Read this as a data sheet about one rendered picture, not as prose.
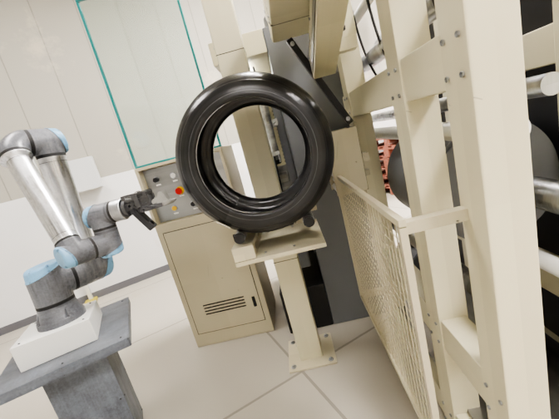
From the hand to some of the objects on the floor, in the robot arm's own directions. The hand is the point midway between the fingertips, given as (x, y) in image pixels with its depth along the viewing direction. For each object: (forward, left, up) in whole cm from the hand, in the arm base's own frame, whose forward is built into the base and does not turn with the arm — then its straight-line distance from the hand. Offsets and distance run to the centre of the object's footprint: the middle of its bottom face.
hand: (173, 201), depth 129 cm
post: (+45, +31, -107) cm, 120 cm away
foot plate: (+45, +31, -107) cm, 120 cm away
